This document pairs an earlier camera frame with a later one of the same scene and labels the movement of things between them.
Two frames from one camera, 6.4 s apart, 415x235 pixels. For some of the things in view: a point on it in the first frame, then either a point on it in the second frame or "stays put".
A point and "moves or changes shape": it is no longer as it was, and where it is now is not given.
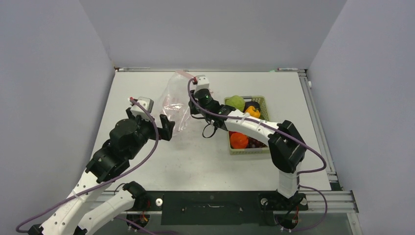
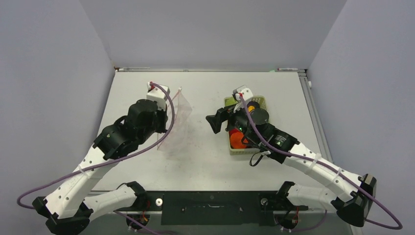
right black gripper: x=193 y=110 to x=223 y=114
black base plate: x=218 y=207 stays put
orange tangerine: x=238 y=140 stays put
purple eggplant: x=256 y=105 stays put
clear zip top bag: x=176 y=99 moves or changes shape
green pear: x=236 y=101 stays put
